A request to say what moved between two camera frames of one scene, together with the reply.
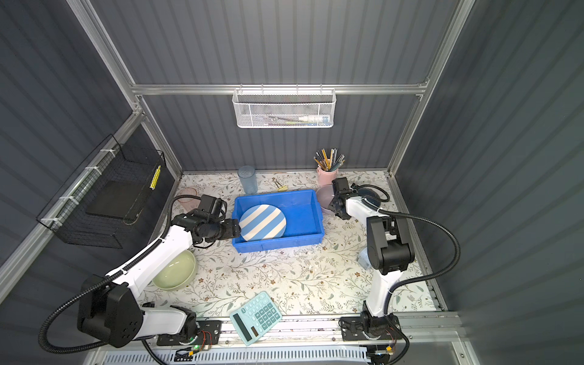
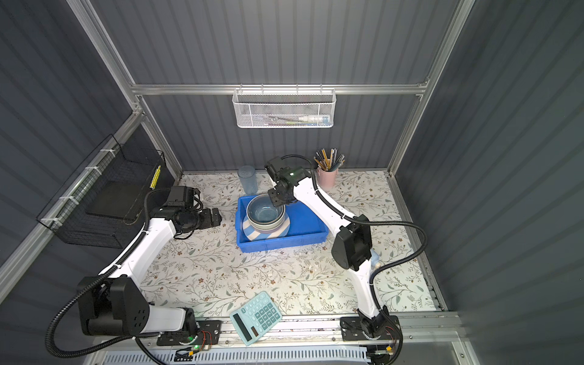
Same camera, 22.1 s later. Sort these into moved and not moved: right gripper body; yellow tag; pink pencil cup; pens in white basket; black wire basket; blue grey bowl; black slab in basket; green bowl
Moved: right gripper body; blue grey bowl; green bowl
Not moved: yellow tag; pens in white basket; black wire basket; black slab in basket; pink pencil cup
